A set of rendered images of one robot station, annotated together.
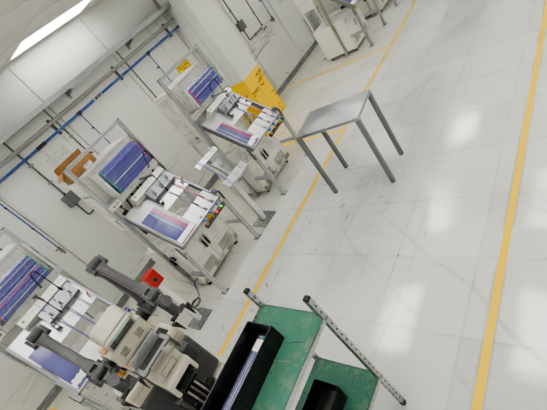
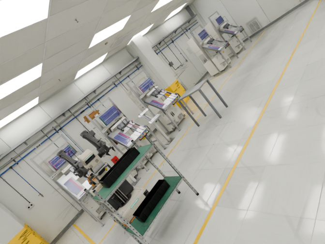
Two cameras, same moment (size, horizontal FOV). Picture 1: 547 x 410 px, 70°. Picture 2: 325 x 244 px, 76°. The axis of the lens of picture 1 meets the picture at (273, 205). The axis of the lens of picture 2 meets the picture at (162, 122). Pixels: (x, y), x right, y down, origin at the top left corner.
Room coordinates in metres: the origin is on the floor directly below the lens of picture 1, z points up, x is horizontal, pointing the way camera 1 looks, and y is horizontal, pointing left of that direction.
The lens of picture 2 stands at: (-1.22, -0.23, 1.60)
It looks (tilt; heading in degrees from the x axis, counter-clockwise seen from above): 11 degrees down; 3
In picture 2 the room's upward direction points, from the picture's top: 40 degrees counter-clockwise
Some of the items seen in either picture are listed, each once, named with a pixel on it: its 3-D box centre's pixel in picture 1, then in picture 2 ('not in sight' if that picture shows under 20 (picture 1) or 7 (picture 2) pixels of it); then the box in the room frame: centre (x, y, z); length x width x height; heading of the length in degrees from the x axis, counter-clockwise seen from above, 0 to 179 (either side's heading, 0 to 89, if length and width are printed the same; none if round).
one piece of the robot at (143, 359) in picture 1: (154, 356); (101, 171); (1.90, 1.12, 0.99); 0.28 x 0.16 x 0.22; 126
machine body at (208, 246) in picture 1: (194, 245); (138, 152); (4.14, 1.03, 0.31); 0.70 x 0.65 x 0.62; 126
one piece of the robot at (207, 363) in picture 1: (168, 373); (111, 188); (2.21, 1.35, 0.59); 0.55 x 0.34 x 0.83; 126
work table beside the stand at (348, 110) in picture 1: (350, 145); (202, 103); (3.41, -0.98, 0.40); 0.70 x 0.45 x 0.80; 41
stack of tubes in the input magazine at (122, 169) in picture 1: (124, 166); (109, 115); (4.08, 0.91, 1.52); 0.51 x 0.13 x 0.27; 126
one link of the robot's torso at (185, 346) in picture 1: (184, 367); not in sight; (2.04, 1.14, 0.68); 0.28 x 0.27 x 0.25; 126
